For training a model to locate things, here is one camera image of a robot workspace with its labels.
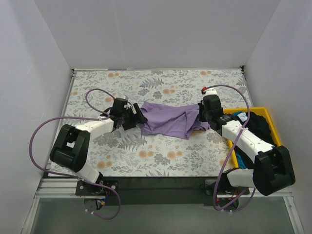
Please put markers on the purple t shirt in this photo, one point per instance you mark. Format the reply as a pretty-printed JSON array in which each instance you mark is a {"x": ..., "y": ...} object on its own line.
[{"x": 171, "y": 121}]

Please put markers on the floral table mat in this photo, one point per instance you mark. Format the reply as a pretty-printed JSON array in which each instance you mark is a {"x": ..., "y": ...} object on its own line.
[{"x": 171, "y": 143}]

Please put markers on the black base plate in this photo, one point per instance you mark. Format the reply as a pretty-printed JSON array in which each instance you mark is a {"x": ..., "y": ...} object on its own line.
[{"x": 162, "y": 190}]

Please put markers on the aluminium frame rail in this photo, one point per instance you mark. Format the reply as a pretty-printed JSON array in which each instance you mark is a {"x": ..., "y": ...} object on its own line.
[{"x": 49, "y": 188}]

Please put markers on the black t shirt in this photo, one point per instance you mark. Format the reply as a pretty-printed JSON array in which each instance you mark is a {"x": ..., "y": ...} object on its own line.
[{"x": 259, "y": 127}]

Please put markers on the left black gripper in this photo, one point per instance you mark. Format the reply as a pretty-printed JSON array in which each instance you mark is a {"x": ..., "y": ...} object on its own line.
[{"x": 135, "y": 117}]

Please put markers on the yellow plastic bin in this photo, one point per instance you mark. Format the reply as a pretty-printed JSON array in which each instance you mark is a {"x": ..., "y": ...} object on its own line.
[{"x": 261, "y": 111}]

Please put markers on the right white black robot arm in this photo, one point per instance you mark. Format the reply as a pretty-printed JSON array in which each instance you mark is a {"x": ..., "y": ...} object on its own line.
[{"x": 272, "y": 166}]

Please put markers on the teal t shirt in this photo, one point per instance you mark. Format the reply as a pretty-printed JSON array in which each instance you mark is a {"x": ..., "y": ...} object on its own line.
[{"x": 241, "y": 116}]

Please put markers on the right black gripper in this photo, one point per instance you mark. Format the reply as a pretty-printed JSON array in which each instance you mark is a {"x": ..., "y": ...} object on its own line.
[{"x": 202, "y": 115}]

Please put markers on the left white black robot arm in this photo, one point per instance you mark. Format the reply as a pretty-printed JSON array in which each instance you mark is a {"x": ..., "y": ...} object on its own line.
[{"x": 70, "y": 149}]

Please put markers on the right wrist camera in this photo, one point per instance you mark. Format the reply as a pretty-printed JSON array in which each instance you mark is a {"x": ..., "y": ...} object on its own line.
[{"x": 208, "y": 91}]

